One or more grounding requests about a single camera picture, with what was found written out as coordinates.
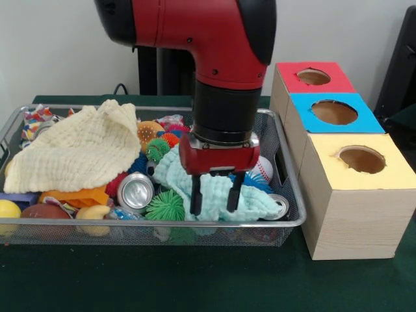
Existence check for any clear mesh bin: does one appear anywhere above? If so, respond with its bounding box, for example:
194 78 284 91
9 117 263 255
0 104 307 248

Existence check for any cream yellow muslin cloth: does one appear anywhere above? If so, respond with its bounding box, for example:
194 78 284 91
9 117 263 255
3 99 140 194

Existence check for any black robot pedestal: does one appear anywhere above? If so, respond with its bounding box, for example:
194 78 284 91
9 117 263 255
136 45 196 97

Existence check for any wooden box with three holes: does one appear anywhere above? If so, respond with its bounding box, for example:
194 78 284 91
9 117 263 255
269 61 416 261

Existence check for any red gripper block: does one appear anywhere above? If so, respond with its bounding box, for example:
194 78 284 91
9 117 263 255
179 135 261 217

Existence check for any dark green table cloth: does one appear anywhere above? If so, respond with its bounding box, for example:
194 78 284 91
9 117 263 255
0 94 416 312

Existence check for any orange plastic toy piece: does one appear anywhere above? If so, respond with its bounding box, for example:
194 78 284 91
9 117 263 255
38 185 110 209

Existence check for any silver can with pull tab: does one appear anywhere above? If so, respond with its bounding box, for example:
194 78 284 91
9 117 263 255
266 194 290 220

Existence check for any mint green muslin cloth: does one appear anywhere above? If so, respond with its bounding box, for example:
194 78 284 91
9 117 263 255
153 144 280 223

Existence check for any large green spiky ball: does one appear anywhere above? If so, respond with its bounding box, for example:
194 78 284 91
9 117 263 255
144 190 186 225

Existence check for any yellow ball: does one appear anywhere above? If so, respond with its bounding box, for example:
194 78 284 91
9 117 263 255
0 200 22 236

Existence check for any black chair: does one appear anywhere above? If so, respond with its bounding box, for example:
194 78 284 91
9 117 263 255
374 5 416 127

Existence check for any silver can with open top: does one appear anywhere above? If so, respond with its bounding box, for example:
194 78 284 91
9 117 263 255
118 172 157 214

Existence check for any white baseball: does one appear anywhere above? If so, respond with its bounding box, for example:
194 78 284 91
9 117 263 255
253 156 274 183

